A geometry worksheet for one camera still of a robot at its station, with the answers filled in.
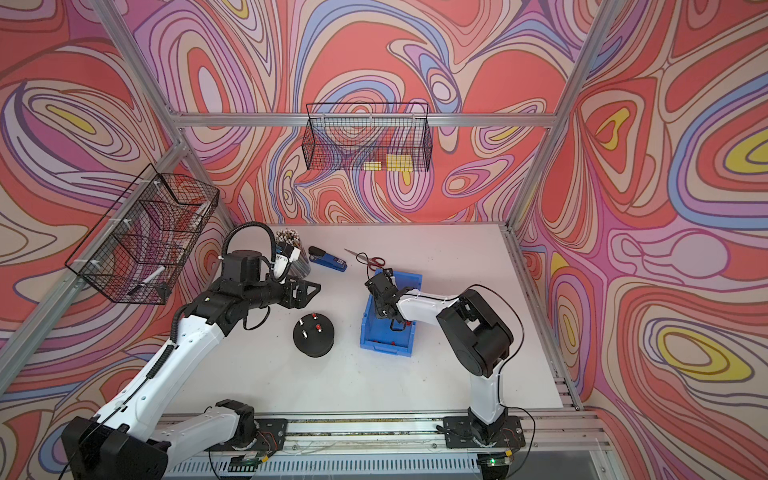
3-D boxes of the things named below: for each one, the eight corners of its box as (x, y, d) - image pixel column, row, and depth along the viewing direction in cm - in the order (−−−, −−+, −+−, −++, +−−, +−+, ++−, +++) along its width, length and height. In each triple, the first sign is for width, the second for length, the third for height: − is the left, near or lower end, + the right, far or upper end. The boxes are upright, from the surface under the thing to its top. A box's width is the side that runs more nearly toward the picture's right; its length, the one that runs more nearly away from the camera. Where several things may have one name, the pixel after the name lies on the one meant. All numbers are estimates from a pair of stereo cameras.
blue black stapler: (308, 258, 111) (306, 249, 108) (313, 253, 113) (311, 244, 109) (343, 274, 107) (341, 265, 103) (347, 268, 108) (346, 260, 105)
